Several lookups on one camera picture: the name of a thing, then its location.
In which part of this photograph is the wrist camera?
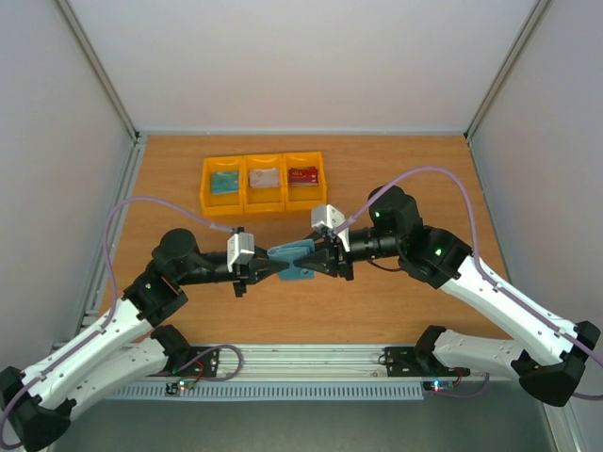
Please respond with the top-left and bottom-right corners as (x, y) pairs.
(311, 203), (350, 252)
(226, 232), (255, 273)

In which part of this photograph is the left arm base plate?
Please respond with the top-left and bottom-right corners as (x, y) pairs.
(155, 347), (220, 378)

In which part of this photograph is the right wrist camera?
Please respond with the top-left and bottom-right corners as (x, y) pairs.
(311, 203), (350, 252)

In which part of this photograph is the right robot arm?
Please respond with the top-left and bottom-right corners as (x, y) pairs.
(294, 186), (600, 407)

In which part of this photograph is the teal cards stack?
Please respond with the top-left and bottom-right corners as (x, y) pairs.
(210, 171), (239, 196)

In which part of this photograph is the grey slotted cable duct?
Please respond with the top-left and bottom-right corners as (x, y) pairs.
(109, 381), (423, 402)

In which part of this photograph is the aluminium front rail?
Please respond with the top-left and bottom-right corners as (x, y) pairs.
(44, 342), (561, 381)

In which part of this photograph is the left yellow bin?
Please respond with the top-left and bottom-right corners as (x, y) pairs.
(200, 155), (244, 217)

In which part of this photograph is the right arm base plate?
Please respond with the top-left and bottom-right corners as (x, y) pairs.
(378, 346), (471, 379)

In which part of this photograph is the middle yellow bin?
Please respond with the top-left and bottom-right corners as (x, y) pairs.
(242, 153), (285, 214)

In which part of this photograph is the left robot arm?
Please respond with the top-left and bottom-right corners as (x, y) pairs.
(1, 229), (289, 451)

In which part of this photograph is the right yellow bin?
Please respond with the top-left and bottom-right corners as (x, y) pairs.
(283, 152), (327, 212)

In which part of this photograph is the red cards stack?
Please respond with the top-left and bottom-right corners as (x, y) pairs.
(287, 166), (319, 187)

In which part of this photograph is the circuit board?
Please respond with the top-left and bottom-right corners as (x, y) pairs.
(423, 379), (458, 393)
(165, 379), (197, 396)

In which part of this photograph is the teal card holder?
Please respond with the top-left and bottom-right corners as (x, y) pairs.
(267, 239), (315, 282)

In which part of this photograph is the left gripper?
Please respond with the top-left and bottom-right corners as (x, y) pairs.
(177, 246), (289, 298)

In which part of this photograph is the right circuit board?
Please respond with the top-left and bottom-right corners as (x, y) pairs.
(423, 379), (458, 393)

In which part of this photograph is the left circuit board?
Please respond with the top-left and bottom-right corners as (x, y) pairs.
(165, 379), (197, 396)

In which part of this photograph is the yellow bin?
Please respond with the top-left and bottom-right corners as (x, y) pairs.
(242, 153), (285, 214)
(283, 152), (327, 212)
(200, 155), (244, 217)

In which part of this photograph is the white pink cards stack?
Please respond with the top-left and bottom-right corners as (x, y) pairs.
(248, 168), (281, 189)

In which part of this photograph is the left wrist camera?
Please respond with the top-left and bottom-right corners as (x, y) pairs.
(226, 232), (255, 273)

